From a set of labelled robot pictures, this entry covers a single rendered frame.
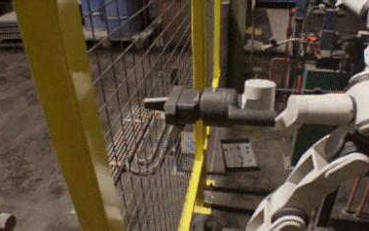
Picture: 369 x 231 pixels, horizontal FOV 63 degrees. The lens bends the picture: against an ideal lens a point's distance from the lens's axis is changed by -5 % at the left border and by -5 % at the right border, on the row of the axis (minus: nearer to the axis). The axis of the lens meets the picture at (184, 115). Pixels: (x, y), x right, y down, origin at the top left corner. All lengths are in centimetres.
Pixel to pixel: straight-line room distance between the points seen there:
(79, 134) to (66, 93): 6
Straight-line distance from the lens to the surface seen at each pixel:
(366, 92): 76
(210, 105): 67
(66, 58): 35
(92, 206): 47
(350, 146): 109
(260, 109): 67
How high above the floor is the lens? 156
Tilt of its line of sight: 31 degrees down
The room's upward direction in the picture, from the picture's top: 2 degrees counter-clockwise
